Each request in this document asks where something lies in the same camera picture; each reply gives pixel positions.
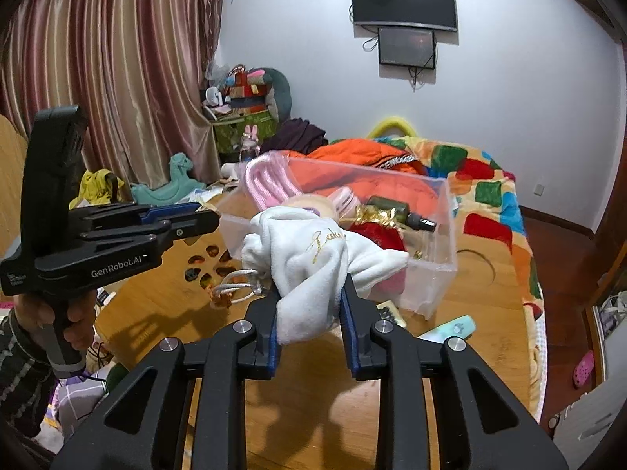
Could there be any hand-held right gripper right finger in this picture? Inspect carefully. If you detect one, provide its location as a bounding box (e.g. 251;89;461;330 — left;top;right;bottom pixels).
340;274;570;470

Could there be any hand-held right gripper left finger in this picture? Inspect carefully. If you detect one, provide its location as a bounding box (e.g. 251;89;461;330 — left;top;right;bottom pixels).
49;284;283;470

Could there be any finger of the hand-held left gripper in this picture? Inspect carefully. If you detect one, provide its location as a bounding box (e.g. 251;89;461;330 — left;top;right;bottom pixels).
78;211;222;258
69;201;221;229

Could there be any bagged pink braided rope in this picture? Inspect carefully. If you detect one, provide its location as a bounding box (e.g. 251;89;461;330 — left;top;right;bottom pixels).
242;152;305;212

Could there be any white velvet pouch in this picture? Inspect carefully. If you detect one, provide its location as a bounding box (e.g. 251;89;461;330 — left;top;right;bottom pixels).
241;206;410;346

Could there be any red velvet pouch gold ribbon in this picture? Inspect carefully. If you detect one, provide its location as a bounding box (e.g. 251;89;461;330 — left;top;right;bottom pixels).
350;205;408;256

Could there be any clear plastic storage box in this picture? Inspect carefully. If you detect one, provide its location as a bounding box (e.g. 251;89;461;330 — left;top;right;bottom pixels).
216;152;459;322

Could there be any person's left forearm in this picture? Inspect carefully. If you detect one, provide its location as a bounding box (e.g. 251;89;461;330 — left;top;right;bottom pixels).
0;312;60;440

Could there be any person's left hand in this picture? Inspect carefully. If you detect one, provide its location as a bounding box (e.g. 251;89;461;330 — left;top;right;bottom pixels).
14;288;100;354

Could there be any teal rocking horse toy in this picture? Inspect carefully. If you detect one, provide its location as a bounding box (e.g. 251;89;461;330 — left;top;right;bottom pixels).
129;152;207;205

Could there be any light wooden board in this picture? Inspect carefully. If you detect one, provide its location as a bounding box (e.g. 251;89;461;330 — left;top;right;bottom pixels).
0;114;31;256

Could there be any yellow cloth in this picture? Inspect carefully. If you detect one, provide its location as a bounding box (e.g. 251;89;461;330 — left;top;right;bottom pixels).
68;168;127;210

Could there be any small packet with black pieces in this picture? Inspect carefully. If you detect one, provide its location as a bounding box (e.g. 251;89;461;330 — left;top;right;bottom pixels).
376;302;408;327

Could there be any wooden desk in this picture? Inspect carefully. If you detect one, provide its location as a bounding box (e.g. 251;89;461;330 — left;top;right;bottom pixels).
92;190;534;470

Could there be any mint green case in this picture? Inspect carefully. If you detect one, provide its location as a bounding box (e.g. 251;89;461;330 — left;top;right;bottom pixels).
416;315;477;343

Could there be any green storage box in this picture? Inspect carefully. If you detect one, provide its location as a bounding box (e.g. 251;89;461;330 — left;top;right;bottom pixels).
212;110;278;155

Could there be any green glass bottle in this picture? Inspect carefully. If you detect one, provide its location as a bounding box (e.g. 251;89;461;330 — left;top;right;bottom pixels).
364;195;438;234

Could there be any dark purple clothing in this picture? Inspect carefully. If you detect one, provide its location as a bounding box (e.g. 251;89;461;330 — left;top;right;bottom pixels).
273;117;329;155

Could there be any red gift box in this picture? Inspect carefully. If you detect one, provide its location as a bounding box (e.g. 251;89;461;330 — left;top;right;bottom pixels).
227;70;268;109

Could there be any pink striped curtain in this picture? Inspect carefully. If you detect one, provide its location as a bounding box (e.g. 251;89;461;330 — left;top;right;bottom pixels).
0;0;232;193

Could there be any dark grey cushion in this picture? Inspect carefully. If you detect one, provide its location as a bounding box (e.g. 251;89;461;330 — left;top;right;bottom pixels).
247;65;294;123

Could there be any orange padded jacket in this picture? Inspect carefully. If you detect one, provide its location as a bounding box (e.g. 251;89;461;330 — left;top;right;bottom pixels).
288;137;444;217

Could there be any purple checkered cloth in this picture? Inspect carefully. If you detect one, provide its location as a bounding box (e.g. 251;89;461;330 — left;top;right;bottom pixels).
43;376;119;432

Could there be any colourful patchwork blanket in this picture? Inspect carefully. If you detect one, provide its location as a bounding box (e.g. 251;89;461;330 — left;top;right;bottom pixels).
376;132;547;418

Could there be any yellow fluffy trim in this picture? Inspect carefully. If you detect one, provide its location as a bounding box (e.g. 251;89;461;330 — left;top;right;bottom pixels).
366;116;418;139

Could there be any pink clog shoe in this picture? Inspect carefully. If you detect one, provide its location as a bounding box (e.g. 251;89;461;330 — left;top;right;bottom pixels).
571;349;596;390

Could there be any silver cord with amber beads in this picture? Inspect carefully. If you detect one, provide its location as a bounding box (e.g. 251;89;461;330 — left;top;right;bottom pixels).
210;268;268;310

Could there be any small black wall monitor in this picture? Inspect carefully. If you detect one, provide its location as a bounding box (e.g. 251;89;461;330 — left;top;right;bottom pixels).
377;26;438;71

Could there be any black wall television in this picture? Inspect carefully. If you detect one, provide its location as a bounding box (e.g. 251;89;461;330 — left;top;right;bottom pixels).
349;0;459;33

